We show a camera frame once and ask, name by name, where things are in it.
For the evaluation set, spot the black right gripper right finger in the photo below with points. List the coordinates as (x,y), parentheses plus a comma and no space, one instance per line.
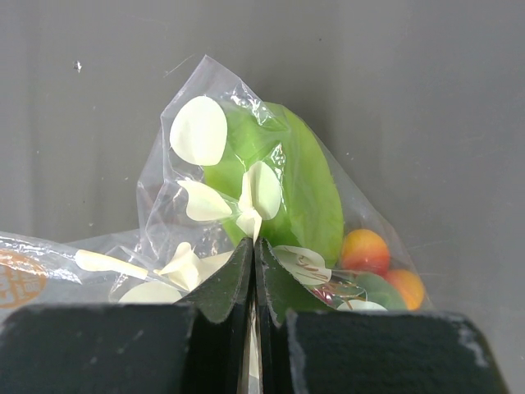
(307,347)

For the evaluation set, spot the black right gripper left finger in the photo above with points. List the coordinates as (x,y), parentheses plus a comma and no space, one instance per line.
(197,345)

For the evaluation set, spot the orange fake fruit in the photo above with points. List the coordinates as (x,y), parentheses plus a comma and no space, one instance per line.
(364,250)

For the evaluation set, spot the green fake fruit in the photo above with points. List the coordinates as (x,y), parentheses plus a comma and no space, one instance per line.
(310,214)

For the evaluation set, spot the clear polka dot zip bag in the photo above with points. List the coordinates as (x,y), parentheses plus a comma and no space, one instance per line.
(188,230)

